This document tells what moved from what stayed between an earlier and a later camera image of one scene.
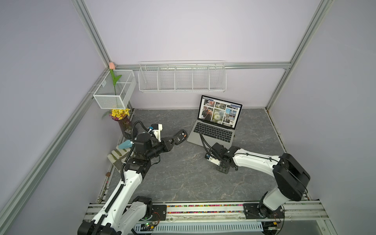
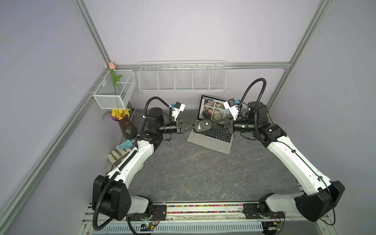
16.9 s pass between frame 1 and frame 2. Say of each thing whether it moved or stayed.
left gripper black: moved
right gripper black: moved
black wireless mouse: moved
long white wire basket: stayed
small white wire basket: stayed
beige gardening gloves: stayed
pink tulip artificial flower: stayed
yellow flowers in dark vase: stayed
